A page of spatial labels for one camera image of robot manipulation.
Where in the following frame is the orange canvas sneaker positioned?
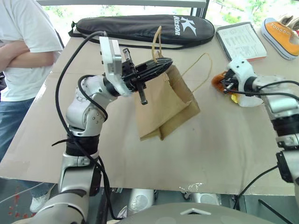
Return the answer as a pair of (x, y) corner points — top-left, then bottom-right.
(261, 17), (299, 61)

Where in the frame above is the brown paper bag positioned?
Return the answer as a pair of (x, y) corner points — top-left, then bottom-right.
(134, 25), (201, 142)

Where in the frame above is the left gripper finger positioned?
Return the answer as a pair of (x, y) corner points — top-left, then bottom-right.
(142, 56), (174, 71)
(137, 63), (173, 83)

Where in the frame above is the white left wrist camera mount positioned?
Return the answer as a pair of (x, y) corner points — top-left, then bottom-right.
(99, 36), (128, 97)

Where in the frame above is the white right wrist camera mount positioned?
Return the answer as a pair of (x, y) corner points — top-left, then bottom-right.
(227, 56), (258, 87)

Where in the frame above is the black window frame post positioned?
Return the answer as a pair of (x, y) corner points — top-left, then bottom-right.
(190, 0), (210, 20)

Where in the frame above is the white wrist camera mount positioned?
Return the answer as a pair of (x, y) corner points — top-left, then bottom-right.
(227, 56), (258, 87)
(99, 36), (128, 97)

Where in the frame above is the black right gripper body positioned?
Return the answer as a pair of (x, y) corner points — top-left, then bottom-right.
(220, 69), (239, 92)

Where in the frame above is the clipboard with printed paper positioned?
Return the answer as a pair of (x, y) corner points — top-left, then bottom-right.
(215, 21), (268, 62)

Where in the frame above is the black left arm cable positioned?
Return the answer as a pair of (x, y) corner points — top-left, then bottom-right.
(51, 31), (123, 221)

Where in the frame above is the white sneaker of person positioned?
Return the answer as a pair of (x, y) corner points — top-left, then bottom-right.
(29, 189), (51, 213)

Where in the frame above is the thin white floor cable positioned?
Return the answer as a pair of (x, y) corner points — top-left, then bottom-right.
(0, 182), (45, 204)

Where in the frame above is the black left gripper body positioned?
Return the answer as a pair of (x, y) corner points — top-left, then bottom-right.
(121, 48), (149, 106)

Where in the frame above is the grey robot torso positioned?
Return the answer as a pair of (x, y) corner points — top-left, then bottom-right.
(121, 202), (292, 224)

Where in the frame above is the orange brown plush toy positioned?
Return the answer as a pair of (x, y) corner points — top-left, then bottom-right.
(211, 71), (234, 95)

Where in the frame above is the white yellow plush toy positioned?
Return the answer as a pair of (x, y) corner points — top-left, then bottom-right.
(230, 92), (265, 108)

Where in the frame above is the person in white t-shirt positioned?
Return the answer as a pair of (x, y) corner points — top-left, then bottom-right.
(0, 0), (64, 213)

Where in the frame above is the black Kason racket bag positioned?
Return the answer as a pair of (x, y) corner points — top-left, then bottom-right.
(68, 14), (216, 50)

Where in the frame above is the black cable under table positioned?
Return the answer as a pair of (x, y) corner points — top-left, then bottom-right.
(233, 165), (279, 210)

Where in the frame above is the grey rounded robot leg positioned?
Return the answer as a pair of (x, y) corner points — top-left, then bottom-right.
(191, 192), (221, 206)
(127, 188), (155, 216)

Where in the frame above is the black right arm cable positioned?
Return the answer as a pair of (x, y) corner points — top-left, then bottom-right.
(223, 80), (299, 97)

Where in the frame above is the beige fabric shoe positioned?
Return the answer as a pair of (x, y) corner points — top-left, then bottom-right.
(277, 14), (299, 31)

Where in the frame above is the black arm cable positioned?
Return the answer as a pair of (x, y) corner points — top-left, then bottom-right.
(223, 80), (299, 97)
(51, 31), (123, 221)

